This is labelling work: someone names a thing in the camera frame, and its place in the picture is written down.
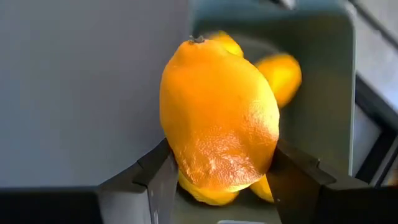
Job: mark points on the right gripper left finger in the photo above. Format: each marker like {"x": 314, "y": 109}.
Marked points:
{"x": 77, "y": 205}

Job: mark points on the teal plastic basket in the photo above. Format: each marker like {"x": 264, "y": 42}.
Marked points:
{"x": 320, "y": 93}

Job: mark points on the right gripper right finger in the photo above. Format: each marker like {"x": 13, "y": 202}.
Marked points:
{"x": 326, "y": 205}

